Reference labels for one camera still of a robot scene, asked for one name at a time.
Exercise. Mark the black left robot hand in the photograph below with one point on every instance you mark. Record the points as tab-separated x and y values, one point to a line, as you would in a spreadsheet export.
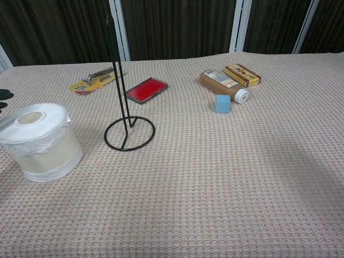
5	94

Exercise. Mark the white paper towel roll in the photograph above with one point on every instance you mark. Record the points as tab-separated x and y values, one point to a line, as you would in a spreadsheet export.
40	150

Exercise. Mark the dark pleated curtain panel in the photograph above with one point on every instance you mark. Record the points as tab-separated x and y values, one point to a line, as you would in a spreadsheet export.
180	27
274	25
53	29
326	25

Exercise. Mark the razor on yellow card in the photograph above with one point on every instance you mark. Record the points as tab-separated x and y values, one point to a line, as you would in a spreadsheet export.
88	83

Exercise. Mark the red ink pad case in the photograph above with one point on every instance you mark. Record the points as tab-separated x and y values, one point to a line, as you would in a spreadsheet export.
146	90

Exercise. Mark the beige waffle tablecloth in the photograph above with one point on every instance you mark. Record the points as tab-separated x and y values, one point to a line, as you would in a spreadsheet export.
201	174

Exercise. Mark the brown bottle white cap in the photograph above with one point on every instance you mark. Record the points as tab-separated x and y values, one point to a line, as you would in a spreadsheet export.
220	82

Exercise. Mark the light blue cube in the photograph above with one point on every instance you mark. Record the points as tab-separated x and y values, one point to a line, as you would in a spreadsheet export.
223	104

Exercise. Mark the yellow brown cardboard box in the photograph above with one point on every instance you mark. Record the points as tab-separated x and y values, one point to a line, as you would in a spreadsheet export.
243	75

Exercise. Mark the white partition frame post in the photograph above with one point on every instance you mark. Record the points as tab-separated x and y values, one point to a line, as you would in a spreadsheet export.
240	25
120	29
306	25
4	57

